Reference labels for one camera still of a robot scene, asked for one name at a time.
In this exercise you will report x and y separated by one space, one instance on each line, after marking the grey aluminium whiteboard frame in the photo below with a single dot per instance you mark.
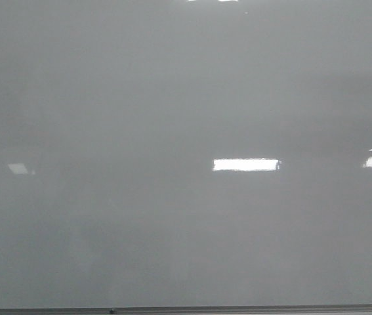
279 309

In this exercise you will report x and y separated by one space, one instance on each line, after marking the white glossy whiteboard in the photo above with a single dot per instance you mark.
185 153

